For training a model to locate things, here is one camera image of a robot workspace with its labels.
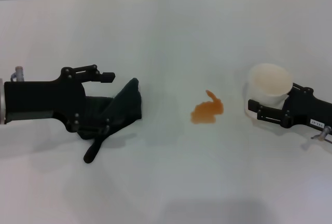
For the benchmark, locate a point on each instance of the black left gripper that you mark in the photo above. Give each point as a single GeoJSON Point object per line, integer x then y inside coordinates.
{"type": "Point", "coordinates": [41, 99]}

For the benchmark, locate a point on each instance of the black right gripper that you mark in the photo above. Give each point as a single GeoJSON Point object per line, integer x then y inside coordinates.
{"type": "Point", "coordinates": [303, 110]}

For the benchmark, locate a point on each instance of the dark blue rag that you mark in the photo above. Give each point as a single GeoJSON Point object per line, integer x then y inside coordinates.
{"type": "Point", "coordinates": [122, 104]}

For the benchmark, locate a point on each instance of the white paper cup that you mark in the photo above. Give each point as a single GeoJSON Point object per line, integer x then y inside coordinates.
{"type": "Point", "coordinates": [267, 84]}

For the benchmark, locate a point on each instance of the orange brown liquid stain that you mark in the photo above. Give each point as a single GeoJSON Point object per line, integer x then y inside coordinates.
{"type": "Point", "coordinates": [207, 110]}

